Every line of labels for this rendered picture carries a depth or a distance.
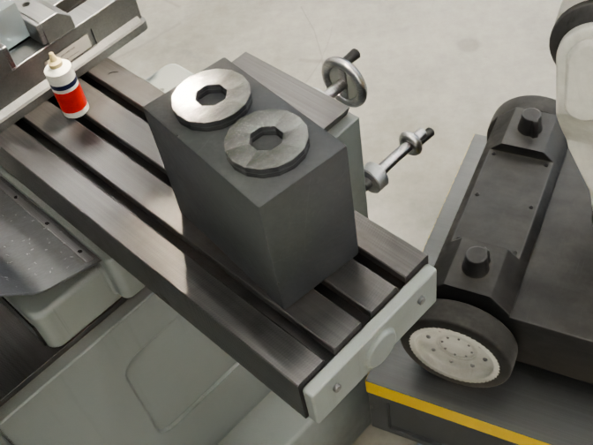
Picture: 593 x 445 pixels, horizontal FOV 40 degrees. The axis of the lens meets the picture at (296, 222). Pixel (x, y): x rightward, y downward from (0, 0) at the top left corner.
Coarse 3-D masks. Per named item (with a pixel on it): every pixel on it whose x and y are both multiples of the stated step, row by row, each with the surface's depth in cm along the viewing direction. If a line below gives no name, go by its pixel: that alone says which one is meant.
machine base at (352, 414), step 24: (360, 384) 175; (264, 408) 171; (288, 408) 170; (336, 408) 172; (360, 408) 176; (240, 432) 168; (264, 432) 168; (288, 432) 167; (312, 432) 169; (336, 432) 173; (360, 432) 182
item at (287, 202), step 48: (192, 96) 90; (240, 96) 89; (192, 144) 87; (240, 144) 84; (288, 144) 83; (336, 144) 84; (192, 192) 96; (240, 192) 82; (288, 192) 82; (336, 192) 88; (240, 240) 92; (288, 240) 87; (336, 240) 93; (288, 288) 92
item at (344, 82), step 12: (336, 60) 160; (348, 60) 160; (324, 72) 165; (336, 72) 163; (348, 72) 159; (360, 72) 160; (336, 84) 162; (348, 84) 163; (360, 84) 159; (336, 96) 168; (348, 96) 166; (360, 96) 162
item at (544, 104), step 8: (520, 96) 165; (528, 96) 164; (536, 96) 163; (544, 96) 163; (504, 104) 168; (512, 104) 165; (520, 104) 163; (528, 104) 162; (536, 104) 162; (544, 104) 161; (552, 104) 161; (496, 112) 169; (504, 112) 165; (544, 112) 160; (552, 112) 160; (488, 128) 170; (488, 136) 171
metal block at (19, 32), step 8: (0, 0) 119; (8, 0) 119; (0, 8) 117; (8, 8) 118; (16, 8) 119; (0, 16) 117; (8, 16) 118; (16, 16) 119; (0, 24) 118; (8, 24) 119; (16, 24) 120; (24, 24) 121; (0, 32) 118; (8, 32) 119; (16, 32) 120; (24, 32) 121; (0, 40) 119; (8, 40) 120; (16, 40) 121; (8, 48) 121
